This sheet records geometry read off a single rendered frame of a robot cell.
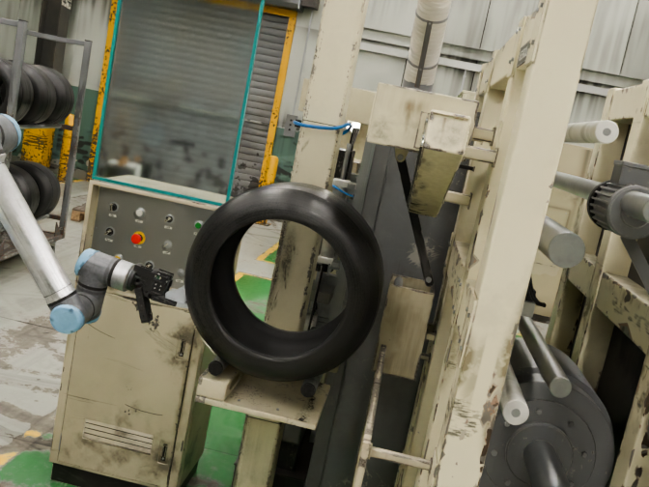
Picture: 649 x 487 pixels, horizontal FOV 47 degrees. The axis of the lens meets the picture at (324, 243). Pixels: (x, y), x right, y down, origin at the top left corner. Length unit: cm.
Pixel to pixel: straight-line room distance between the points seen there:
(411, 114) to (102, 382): 186
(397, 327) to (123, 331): 117
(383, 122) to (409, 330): 86
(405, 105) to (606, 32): 997
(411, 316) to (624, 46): 960
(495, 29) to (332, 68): 910
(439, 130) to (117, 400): 193
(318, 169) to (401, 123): 69
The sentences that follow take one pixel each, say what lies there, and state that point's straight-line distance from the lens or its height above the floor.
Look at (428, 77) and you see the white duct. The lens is 301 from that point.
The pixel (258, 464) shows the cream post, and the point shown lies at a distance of 276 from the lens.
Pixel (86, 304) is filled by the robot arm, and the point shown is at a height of 100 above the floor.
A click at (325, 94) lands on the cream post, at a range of 248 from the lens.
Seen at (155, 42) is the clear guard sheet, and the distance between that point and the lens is 300.
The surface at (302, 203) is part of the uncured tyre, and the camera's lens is 210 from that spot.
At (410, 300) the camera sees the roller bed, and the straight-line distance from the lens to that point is 244.
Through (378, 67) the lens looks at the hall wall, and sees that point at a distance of 1142.
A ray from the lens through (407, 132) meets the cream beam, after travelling 184.
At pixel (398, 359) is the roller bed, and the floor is 96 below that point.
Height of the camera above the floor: 168
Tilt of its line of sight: 9 degrees down
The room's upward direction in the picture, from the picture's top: 11 degrees clockwise
